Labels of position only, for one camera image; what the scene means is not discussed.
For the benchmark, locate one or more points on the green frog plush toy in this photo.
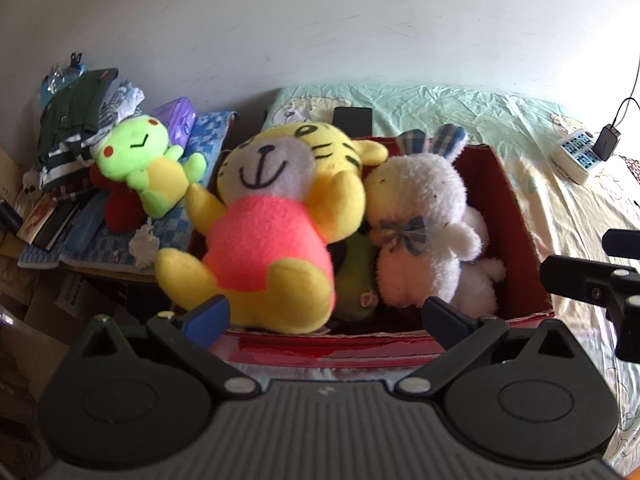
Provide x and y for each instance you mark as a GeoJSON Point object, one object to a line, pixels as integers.
{"type": "Point", "coordinates": [135, 145]}

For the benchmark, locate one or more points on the blue checked cloth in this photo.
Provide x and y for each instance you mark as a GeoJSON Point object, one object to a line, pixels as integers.
{"type": "Point", "coordinates": [200, 135]}

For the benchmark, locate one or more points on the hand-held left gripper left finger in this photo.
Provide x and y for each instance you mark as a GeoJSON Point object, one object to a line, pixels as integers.
{"type": "Point", "coordinates": [207, 317]}

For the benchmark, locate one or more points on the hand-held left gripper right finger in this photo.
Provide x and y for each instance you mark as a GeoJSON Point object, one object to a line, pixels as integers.
{"type": "Point", "coordinates": [445, 320]}

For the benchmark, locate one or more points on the striped folded garment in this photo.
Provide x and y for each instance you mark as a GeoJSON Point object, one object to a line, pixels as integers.
{"type": "Point", "coordinates": [60, 170]}

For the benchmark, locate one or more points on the red cardboard box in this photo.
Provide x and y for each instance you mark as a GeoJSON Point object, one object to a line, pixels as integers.
{"type": "Point", "coordinates": [515, 220]}

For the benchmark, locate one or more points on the white blue print garment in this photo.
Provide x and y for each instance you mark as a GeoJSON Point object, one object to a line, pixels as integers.
{"type": "Point", "coordinates": [122, 100]}

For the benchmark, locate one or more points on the white power strip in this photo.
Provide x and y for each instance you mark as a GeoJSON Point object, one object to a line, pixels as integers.
{"type": "Point", "coordinates": [575, 155]}

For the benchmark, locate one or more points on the red plush toy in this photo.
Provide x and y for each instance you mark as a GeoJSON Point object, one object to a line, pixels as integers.
{"type": "Point", "coordinates": [122, 205]}

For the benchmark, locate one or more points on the white rabbit plush toy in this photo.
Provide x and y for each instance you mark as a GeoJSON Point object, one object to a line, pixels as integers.
{"type": "Point", "coordinates": [420, 195]}

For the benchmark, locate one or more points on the black charger adapter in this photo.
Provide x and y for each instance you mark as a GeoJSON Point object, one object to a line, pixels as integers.
{"type": "Point", "coordinates": [606, 142]}

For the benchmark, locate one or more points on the green round plush toy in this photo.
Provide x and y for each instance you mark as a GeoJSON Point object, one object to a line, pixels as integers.
{"type": "Point", "coordinates": [355, 275]}

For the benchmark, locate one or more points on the black smartphone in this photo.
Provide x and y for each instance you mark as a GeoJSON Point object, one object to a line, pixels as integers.
{"type": "Point", "coordinates": [352, 120]}

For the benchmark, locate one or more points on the crumpled white tissue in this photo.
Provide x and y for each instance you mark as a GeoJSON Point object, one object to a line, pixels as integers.
{"type": "Point", "coordinates": [145, 247]}

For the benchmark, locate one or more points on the brown patterned cloth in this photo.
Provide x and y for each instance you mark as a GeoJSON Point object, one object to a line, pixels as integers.
{"type": "Point", "coordinates": [632, 167]}

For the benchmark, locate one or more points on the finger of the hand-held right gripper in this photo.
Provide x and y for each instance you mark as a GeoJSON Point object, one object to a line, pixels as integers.
{"type": "Point", "coordinates": [575, 275]}
{"type": "Point", "coordinates": [622, 244]}

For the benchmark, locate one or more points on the stack of books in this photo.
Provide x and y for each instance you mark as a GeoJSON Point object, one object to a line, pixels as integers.
{"type": "Point", "coordinates": [45, 220]}

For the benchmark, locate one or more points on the yellow tiger plush toy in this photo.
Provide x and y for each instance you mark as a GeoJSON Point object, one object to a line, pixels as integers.
{"type": "Point", "coordinates": [260, 240]}

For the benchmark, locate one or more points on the pastel cartoon bed sheet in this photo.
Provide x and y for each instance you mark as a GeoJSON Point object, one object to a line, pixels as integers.
{"type": "Point", "coordinates": [500, 110]}

